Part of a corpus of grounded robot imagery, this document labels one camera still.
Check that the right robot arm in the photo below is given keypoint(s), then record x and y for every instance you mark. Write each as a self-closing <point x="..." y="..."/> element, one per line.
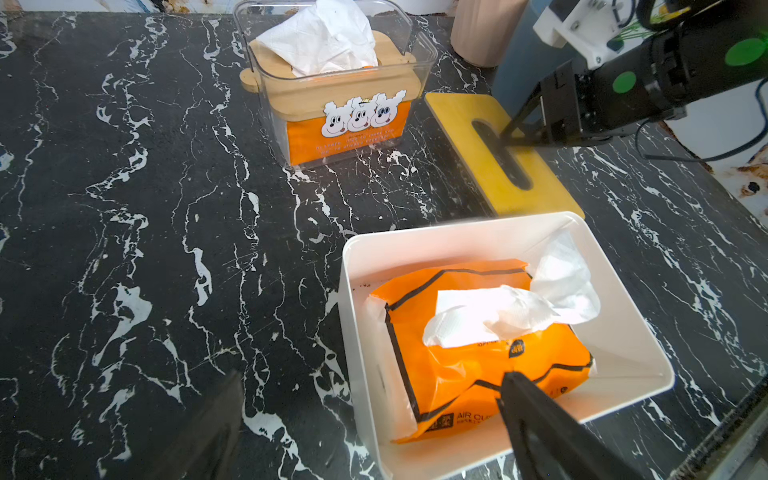
<point x="725" y="43"/>

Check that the light wooden slotted lid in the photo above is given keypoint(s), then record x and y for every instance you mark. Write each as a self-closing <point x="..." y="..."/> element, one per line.
<point x="295" y="98"/>

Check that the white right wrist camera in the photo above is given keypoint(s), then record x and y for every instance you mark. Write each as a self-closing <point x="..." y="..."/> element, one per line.
<point x="599" y="31"/>

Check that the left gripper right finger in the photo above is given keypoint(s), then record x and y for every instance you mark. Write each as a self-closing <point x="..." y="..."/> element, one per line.
<point x="547" y="442"/>

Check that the white rectangular tissue box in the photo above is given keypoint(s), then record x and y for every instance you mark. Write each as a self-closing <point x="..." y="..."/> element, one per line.
<point x="630" y="364"/>

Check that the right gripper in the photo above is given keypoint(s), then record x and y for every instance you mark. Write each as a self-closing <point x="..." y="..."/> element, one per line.
<point x="586" y="102"/>

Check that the yellow wooden slotted lid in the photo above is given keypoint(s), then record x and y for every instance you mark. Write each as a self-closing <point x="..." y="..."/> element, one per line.
<point x="513" y="180"/>

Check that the pink plant pot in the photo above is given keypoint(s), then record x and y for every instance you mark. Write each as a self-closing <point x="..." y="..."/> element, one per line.
<point x="482" y="29"/>

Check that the orange tissue pack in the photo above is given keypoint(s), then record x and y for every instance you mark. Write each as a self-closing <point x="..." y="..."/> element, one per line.
<point x="441" y="339"/>
<point x="321" y="38"/>

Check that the clear plastic tissue box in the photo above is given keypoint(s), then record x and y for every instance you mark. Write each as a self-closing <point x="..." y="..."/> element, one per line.
<point x="254" y="17"/>

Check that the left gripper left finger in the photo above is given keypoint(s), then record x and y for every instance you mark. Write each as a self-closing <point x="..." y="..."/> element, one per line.
<point x="204" y="446"/>

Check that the blue-grey plant pot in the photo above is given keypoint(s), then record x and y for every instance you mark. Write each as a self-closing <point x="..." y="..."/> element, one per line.
<point x="526" y="61"/>

